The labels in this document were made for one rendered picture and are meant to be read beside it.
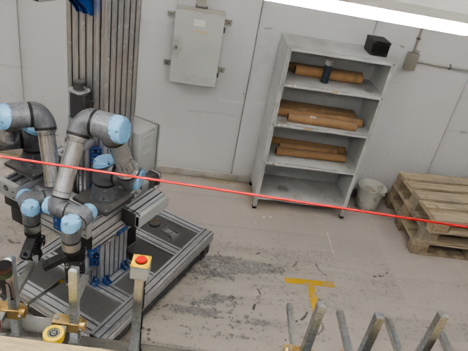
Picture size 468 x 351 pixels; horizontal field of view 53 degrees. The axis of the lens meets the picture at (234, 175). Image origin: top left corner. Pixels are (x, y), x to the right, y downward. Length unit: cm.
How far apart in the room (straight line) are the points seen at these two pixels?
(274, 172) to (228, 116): 77
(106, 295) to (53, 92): 216
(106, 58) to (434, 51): 311
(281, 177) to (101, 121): 301
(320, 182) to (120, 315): 263
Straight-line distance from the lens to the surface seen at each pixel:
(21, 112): 226
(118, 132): 197
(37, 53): 451
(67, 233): 196
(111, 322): 297
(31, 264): 241
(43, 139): 231
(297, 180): 478
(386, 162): 497
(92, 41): 243
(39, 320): 227
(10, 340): 207
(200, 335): 323
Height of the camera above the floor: 247
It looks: 30 degrees down
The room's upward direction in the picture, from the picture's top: 11 degrees clockwise
